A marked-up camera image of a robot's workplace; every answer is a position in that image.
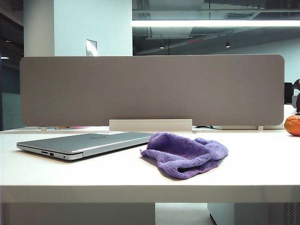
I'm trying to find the black monitor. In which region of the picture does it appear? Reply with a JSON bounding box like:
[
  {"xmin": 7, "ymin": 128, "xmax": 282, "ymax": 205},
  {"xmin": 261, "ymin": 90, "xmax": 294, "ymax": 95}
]
[{"xmin": 284, "ymin": 82, "xmax": 294, "ymax": 104}]

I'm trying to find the silver closed laptop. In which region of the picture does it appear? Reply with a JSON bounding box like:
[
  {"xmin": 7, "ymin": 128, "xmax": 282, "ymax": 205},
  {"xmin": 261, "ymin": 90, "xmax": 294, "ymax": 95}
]
[{"xmin": 16, "ymin": 131, "xmax": 153, "ymax": 162}]

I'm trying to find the orange tangerine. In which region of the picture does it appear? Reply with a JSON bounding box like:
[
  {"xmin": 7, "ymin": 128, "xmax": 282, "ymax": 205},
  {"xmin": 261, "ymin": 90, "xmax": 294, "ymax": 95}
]
[{"xmin": 284, "ymin": 114, "xmax": 300, "ymax": 136}]

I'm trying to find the framed wall poster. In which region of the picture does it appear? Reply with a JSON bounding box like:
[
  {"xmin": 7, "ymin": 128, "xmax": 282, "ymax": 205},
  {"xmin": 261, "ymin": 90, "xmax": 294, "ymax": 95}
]
[{"xmin": 85, "ymin": 39, "xmax": 98, "ymax": 57}]

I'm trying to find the grey fabric desk divider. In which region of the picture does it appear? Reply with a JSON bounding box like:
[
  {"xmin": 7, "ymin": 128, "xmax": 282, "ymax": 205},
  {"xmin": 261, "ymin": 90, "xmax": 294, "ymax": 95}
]
[{"xmin": 19, "ymin": 54, "xmax": 285, "ymax": 128}]

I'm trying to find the purple microfibre rag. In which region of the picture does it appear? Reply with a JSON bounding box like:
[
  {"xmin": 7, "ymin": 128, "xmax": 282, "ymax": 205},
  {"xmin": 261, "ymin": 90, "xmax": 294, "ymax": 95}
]
[{"xmin": 140, "ymin": 132, "xmax": 229, "ymax": 181}]

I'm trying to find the pink paper sheet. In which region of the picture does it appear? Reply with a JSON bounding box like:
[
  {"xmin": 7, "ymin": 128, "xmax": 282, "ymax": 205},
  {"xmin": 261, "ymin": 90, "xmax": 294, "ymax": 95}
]
[{"xmin": 45, "ymin": 126, "xmax": 90, "ymax": 130}]

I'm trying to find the dark maroon figure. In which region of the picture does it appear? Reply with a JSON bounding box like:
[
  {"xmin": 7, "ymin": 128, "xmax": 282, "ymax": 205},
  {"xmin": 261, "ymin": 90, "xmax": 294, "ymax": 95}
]
[{"xmin": 293, "ymin": 78, "xmax": 300, "ymax": 113}]

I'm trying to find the grey perforated cabinet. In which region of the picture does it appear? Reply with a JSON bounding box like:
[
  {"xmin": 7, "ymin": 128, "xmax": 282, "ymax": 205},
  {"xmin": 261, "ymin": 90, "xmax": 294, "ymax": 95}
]
[{"xmin": 208, "ymin": 202, "xmax": 300, "ymax": 225}]

